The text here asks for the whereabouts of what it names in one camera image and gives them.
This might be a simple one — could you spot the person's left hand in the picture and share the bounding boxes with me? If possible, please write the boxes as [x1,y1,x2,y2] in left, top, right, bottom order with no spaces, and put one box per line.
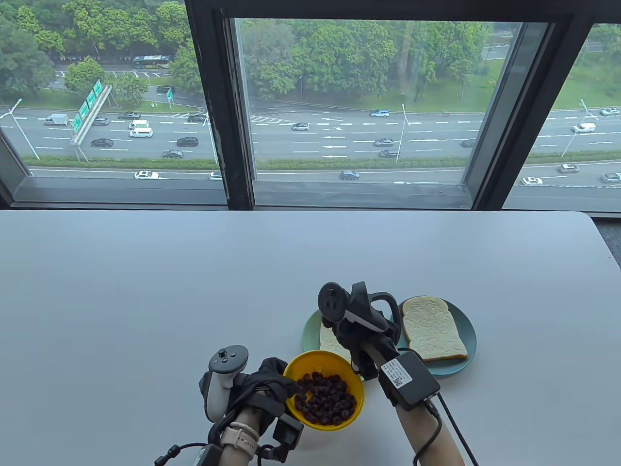
[228,358,304,433]

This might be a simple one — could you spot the person's right hand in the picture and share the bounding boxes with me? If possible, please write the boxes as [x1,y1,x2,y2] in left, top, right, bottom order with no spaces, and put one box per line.
[332,311,406,382]

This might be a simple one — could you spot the white toast slice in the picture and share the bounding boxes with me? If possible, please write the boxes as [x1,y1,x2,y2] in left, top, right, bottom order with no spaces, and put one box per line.
[319,323,355,360]
[401,296,469,362]

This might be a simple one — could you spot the yellow bowl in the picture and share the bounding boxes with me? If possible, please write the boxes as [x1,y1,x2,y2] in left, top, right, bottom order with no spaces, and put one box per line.
[283,350,364,432]

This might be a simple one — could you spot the pile of dark cranberries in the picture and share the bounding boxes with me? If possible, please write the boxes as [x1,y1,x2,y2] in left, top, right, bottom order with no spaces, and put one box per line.
[294,371,358,426]

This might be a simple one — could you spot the person's right forearm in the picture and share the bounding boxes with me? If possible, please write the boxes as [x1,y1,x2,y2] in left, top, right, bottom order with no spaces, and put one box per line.
[395,403,466,466]

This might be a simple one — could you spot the person's left forearm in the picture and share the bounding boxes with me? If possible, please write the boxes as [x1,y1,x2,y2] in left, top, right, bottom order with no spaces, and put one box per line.
[218,405,272,466]

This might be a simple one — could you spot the black wrist box white label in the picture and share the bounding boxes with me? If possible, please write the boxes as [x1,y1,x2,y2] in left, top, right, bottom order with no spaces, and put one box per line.
[380,351,441,410]
[194,444,224,466]

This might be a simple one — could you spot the light green plate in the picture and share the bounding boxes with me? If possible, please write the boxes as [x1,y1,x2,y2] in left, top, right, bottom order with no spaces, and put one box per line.
[302,308,369,374]

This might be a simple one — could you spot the pink band wristwatch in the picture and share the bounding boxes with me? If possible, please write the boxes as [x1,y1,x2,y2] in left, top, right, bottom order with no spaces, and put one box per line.
[220,421,259,457]

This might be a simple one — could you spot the blue plate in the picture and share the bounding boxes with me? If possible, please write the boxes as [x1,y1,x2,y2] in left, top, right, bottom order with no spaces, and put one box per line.
[395,296,477,378]

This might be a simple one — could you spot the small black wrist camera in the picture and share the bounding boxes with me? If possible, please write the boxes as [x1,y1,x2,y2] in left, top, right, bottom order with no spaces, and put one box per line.
[272,415,305,462]

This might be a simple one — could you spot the black window frame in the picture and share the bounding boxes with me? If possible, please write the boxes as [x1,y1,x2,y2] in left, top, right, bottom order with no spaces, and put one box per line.
[0,0,621,214]

